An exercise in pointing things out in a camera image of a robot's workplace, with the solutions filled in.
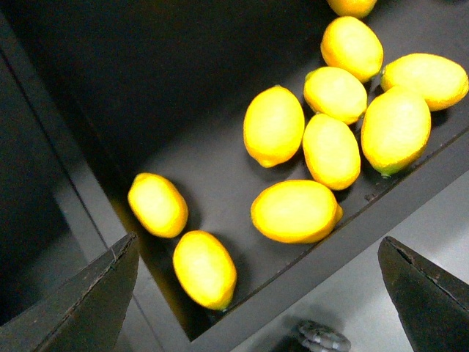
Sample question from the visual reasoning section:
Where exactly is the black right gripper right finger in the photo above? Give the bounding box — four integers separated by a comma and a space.
377, 236, 468, 351

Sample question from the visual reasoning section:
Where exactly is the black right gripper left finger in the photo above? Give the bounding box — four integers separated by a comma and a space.
1, 233, 139, 351

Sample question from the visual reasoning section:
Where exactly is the yellow lemon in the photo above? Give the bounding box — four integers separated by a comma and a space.
303, 114, 361, 191
243, 85, 305, 168
361, 87, 432, 178
251, 180, 343, 243
173, 230, 237, 311
320, 16, 384, 83
128, 172, 188, 238
303, 66, 368, 125
380, 53, 468, 111
327, 0, 377, 19

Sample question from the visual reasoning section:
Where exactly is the grey caster wheel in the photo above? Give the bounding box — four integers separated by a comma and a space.
288, 320, 352, 352

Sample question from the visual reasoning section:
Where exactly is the black produce display tray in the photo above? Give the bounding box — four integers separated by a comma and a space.
1, 1, 468, 351

